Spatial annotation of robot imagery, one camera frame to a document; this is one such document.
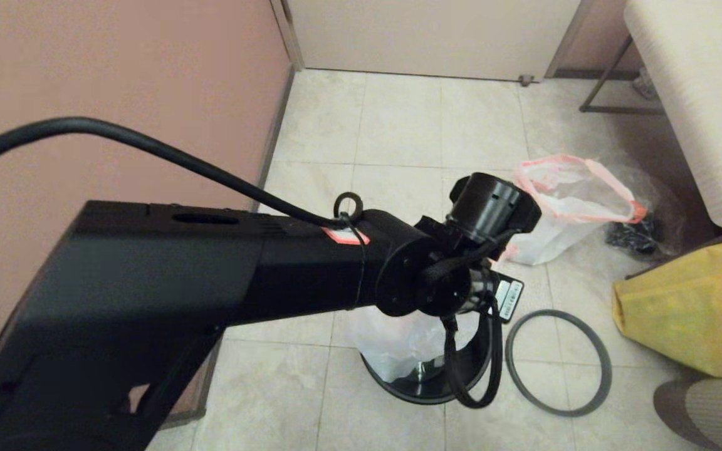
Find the white plastic bag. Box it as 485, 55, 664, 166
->
347, 304, 494, 384

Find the white red bag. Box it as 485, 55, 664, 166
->
504, 155, 648, 266

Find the grey plastic bin ring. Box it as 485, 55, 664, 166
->
505, 309, 612, 418

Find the black round trash bin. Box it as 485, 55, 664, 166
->
360, 313, 501, 405

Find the clear bag with black contents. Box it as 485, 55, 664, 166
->
602, 164, 688, 261

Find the yellow fabric tote bag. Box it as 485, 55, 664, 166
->
612, 235, 722, 378

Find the beige partition panel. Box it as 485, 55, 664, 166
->
286, 0, 584, 82

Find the cream ribbed bench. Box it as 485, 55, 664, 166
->
623, 0, 722, 229

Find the pink brown partition panel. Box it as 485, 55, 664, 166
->
0, 0, 295, 430

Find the dark metal bench frame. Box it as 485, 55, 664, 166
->
579, 36, 666, 115

